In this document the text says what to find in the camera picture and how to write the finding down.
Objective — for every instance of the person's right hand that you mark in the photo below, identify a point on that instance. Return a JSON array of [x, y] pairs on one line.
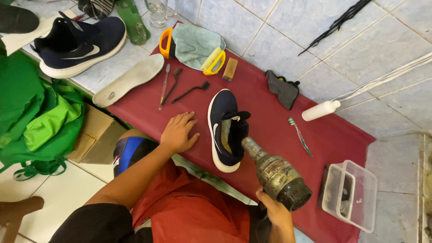
[[276, 212]]

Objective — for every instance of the person's left hand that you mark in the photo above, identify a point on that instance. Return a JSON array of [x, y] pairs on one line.
[[177, 135]]

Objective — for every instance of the person's right fingers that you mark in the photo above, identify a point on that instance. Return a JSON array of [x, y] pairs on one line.
[[261, 195]]

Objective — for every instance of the worn grey heat gun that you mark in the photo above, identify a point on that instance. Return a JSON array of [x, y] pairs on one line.
[[280, 175]]

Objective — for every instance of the green toothbrush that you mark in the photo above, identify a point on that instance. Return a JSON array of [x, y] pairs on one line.
[[300, 136]]

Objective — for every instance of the red apron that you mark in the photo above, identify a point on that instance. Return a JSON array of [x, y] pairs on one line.
[[189, 209]]

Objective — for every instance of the dark red table mat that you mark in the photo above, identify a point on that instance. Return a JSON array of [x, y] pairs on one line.
[[270, 101]]

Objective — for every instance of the navy sneaker without insole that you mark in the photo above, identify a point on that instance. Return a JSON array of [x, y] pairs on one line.
[[222, 104]]

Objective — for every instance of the white plastic bottle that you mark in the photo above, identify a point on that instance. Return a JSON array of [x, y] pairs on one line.
[[319, 110]]

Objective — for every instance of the clear plastic container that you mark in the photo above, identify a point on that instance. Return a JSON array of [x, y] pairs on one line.
[[364, 202]]

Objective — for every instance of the grey glove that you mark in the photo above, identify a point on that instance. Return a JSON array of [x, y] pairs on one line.
[[281, 89]]

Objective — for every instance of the small wooden brush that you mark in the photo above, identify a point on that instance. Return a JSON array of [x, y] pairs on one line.
[[230, 69]]

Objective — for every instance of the blue black shorts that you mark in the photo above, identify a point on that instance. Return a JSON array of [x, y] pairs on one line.
[[130, 152]]

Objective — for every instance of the clear toothbrush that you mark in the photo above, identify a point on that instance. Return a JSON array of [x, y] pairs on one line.
[[164, 86]]

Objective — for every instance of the teal cleaning cloth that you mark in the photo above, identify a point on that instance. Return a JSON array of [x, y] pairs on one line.
[[192, 44]]

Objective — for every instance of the black shirt sleeve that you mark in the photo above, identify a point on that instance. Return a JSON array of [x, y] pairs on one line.
[[98, 224]]

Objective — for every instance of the white shoe insole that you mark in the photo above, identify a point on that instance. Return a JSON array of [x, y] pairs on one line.
[[135, 77]]

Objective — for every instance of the white shoelaces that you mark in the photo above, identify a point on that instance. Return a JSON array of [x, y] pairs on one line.
[[388, 76]]

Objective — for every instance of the brown cardboard box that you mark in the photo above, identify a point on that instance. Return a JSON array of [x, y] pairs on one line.
[[98, 135]]

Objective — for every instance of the black shoelaces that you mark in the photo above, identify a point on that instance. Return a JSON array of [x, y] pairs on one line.
[[337, 23]]

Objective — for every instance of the clear glass mug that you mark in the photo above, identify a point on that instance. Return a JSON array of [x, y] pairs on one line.
[[158, 15]]

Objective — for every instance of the green shoe insole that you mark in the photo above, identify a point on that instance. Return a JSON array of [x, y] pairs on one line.
[[133, 20]]

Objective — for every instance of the navy sneaker with white sole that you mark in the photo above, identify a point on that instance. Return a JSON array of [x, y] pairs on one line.
[[77, 50]]

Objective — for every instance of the green fabric bag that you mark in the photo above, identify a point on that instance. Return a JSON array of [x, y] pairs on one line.
[[33, 101]]

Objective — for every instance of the striped dark shoe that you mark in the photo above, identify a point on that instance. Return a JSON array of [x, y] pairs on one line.
[[98, 8]]

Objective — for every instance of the white paper sheet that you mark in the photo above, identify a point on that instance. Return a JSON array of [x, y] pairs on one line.
[[20, 42]]

